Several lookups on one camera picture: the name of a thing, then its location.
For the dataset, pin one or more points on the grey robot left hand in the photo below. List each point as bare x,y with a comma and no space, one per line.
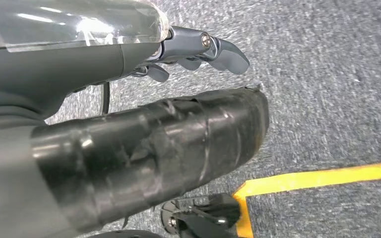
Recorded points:
62,59

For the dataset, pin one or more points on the black robot foot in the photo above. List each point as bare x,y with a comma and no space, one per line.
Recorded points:
207,216

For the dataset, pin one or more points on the yellow floor tape rectangle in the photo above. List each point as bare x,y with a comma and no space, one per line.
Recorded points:
308,179

